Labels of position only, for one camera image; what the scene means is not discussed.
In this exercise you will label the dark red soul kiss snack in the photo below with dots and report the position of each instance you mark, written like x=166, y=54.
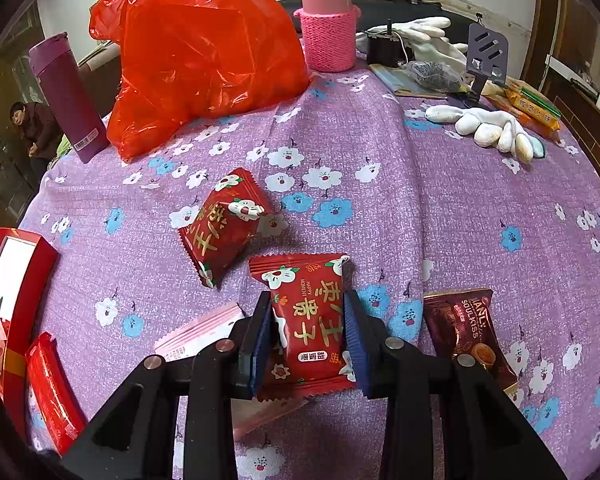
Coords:
x=461, y=323

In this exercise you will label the pink bottle with knit sleeve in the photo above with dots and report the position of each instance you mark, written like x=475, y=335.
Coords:
x=328, y=30

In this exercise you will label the red gift box tray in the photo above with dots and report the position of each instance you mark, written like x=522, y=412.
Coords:
x=26, y=262

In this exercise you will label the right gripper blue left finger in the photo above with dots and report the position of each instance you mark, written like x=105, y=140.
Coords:
x=132, y=435

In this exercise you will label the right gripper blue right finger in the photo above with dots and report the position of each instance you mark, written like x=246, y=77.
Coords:
x=482, y=431

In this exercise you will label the red plastic bag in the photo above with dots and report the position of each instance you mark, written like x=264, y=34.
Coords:
x=188, y=59

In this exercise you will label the purple thermos bottle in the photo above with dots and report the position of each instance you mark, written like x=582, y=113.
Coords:
x=53, y=63

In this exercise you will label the red floral snack packet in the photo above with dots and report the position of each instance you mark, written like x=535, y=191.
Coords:
x=224, y=225
x=310, y=357

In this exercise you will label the black box with cable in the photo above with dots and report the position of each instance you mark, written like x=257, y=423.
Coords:
x=385, y=46

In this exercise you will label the stacked biscuit packs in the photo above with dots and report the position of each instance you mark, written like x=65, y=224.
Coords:
x=532, y=110

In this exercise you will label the white gloves at back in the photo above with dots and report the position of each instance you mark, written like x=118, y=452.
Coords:
x=425, y=41

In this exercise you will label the seated person in dark coat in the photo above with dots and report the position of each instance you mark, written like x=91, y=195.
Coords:
x=41, y=131

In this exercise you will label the white work gloves pair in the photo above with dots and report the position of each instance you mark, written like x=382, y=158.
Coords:
x=490, y=129

